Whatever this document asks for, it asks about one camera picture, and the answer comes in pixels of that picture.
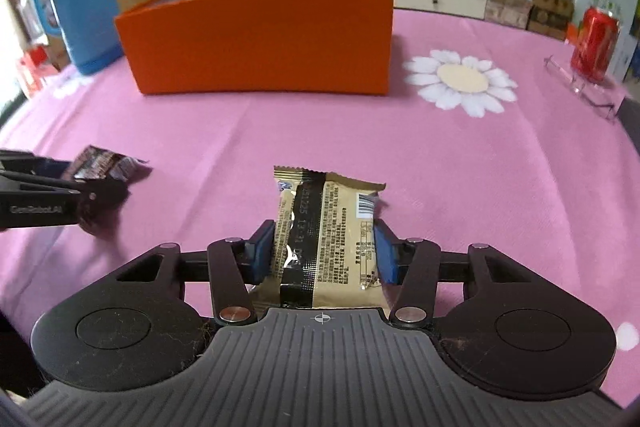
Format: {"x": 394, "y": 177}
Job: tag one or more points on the red drink can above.
{"x": 595, "y": 42}

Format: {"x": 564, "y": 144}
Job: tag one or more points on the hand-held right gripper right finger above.
{"x": 386, "y": 257}

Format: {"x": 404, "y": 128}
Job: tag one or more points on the beige black-striped snack packet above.
{"x": 330, "y": 227}

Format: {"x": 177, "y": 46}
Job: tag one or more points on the dark blue case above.
{"x": 631, "y": 119}

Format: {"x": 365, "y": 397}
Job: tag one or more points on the printed brown carton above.
{"x": 550, "y": 14}

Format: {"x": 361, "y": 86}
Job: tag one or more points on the red gift box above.
{"x": 32, "y": 72}

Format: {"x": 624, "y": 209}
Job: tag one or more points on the pink floral tablecloth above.
{"x": 450, "y": 182}

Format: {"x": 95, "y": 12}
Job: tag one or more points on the orange cardboard box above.
{"x": 260, "y": 42}

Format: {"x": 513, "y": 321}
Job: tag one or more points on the eyeglasses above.
{"x": 570, "y": 79}

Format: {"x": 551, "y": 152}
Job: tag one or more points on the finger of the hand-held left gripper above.
{"x": 102, "y": 199}
{"x": 52, "y": 169}

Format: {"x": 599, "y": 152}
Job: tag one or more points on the dark brown snack packet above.
{"x": 102, "y": 164}

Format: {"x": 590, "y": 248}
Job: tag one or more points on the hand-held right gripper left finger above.
{"x": 262, "y": 252}

